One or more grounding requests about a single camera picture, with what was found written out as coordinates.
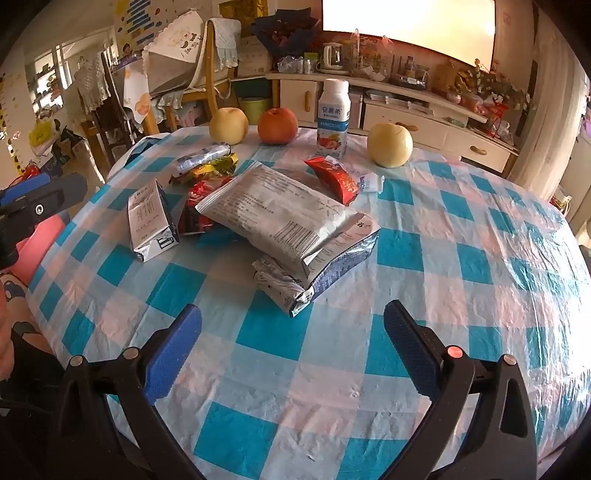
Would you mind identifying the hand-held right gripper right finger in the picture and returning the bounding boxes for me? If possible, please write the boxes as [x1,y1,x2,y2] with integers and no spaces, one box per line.
[383,299,550,480]

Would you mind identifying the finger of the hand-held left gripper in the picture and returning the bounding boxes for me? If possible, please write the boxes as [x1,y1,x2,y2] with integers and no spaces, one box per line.
[0,173,51,206]
[0,174,88,227]

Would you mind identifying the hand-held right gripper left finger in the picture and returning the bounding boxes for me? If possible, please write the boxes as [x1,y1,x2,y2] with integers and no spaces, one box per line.
[46,304,204,480]

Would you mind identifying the pink bin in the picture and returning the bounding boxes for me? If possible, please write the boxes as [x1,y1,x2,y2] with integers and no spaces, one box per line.
[16,215,65,284]

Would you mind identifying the red snack packet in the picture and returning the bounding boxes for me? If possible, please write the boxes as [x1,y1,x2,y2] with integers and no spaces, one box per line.
[178,175,236,236]
[304,155,361,206]

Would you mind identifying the white blue printed wrapper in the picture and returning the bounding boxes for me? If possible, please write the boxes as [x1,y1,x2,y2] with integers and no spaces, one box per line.
[353,168,385,195]

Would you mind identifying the large snack bag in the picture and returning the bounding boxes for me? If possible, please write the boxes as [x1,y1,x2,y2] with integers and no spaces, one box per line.
[195,162,382,319]

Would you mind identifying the yellow bag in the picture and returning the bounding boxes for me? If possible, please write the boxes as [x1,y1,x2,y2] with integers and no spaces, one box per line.
[28,119,61,147]

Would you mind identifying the flattened silver milk carton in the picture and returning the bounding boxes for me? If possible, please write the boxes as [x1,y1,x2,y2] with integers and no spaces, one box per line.
[128,179,181,263]

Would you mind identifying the dark wooden chair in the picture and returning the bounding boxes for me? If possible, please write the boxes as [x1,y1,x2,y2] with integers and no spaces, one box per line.
[99,51,139,162]

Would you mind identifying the white blue plastic bag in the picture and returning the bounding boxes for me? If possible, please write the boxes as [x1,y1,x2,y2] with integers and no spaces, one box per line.
[121,133,172,167]

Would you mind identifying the grey lace chair cloth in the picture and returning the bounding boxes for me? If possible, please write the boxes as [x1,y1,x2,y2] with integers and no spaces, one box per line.
[74,55,112,114]

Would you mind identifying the crumpled silver wrapper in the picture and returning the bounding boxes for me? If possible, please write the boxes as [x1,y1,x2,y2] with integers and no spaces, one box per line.
[252,256,308,310]

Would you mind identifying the white orange printed cloth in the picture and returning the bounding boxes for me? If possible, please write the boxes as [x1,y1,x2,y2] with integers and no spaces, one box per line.
[122,60,160,134]

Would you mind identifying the blue white checkered tablecloth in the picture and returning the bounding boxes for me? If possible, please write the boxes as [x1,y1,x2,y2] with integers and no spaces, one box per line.
[25,127,591,480]

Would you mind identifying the blue white snack wrapper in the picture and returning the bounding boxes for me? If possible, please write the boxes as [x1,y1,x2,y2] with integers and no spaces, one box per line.
[177,144,232,172]

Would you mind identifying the gold foil wrapper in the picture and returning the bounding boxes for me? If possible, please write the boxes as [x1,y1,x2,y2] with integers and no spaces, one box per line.
[168,154,238,185]

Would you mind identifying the grey covered object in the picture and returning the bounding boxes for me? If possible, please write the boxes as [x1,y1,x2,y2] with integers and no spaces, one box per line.
[148,51,204,93]

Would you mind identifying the yellow pear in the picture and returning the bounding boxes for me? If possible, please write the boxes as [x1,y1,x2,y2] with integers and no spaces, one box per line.
[209,107,249,146]

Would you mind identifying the white embroidered cloth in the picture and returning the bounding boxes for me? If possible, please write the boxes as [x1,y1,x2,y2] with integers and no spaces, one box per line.
[142,13,206,63]

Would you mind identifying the yellow apple right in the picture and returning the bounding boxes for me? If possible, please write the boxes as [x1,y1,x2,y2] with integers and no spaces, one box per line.
[367,122,414,168]

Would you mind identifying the cream television cabinet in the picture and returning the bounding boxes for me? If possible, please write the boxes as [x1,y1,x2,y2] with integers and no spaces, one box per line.
[265,71,520,174]

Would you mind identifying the green waste bin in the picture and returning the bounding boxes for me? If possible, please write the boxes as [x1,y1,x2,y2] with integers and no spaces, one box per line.
[238,96,271,125]

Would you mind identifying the pale lace chair cover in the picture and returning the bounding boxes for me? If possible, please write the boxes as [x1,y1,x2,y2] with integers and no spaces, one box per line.
[210,18,242,70]

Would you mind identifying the red orange apple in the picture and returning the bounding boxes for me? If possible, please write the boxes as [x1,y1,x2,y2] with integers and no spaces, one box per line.
[257,107,299,146]

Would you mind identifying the white yogurt bottle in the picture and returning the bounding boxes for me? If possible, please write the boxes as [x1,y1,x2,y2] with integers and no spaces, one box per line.
[315,78,352,158]

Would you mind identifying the cream curtain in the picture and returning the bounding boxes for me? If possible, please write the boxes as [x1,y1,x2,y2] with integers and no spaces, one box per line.
[508,28,591,199]

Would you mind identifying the artificial flower arrangement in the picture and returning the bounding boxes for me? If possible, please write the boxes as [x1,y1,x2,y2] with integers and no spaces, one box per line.
[455,60,532,116]

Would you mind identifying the dark blue bouquet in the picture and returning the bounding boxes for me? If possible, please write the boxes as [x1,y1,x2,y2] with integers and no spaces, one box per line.
[252,11,321,58]

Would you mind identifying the clear wrapped gift basket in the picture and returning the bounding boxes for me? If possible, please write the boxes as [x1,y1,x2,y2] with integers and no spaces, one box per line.
[351,30,395,81]

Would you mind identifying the white electric kettle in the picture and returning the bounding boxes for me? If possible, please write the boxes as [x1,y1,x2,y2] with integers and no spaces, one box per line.
[321,42,349,75]

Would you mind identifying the bright television screen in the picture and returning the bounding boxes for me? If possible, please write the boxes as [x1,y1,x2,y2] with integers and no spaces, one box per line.
[322,0,497,70]

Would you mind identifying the blue yellow wall stickers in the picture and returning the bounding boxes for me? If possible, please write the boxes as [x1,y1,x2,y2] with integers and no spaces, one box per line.
[115,0,158,51]

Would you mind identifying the gold framed wall hanging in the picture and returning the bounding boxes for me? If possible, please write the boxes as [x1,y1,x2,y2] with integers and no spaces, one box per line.
[219,0,269,24]

